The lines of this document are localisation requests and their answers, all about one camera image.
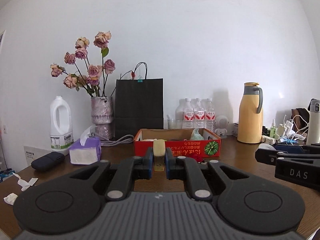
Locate left water bottle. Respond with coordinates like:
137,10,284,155
182,98,195,129

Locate purple tissue pack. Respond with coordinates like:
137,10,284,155
69,125,101,165

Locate white tumbler bottle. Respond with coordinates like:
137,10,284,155
306,99,320,145

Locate large frosted plastic bottle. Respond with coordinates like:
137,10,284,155
175,99,185,129

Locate crumpled white paper scrap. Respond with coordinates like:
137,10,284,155
3,193,18,206

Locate black glasses case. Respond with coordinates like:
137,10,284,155
31,152,65,172

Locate torn white paper strip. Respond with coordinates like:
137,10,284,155
13,173,38,191

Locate black paper bag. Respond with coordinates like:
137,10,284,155
114,62,164,139

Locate water bottle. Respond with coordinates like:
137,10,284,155
205,99,215,132
194,98,206,128
182,98,195,129

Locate white plastic jug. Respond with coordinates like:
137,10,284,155
50,96,74,155

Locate dried rose bouquet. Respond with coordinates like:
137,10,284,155
50,31,116,98

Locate green spray bottle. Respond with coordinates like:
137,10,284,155
270,119,277,138

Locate white card on table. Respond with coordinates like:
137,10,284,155
24,146,51,166

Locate clear glass cup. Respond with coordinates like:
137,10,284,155
167,115,182,129

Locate crumpled greenish plastic bag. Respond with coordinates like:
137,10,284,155
190,128,204,141

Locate white astronaut figurine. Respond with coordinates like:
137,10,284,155
214,115,229,139

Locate yellow thermos jug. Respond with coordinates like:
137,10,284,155
237,82,264,144

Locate middle water bottle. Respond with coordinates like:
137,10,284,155
194,98,206,128

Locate right water bottle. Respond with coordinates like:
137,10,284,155
205,99,215,132

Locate grey power cable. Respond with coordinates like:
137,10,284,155
100,134,135,146

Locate red cardboard box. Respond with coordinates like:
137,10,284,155
134,128,222,162

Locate tangled charger cables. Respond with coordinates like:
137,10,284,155
274,107,311,144

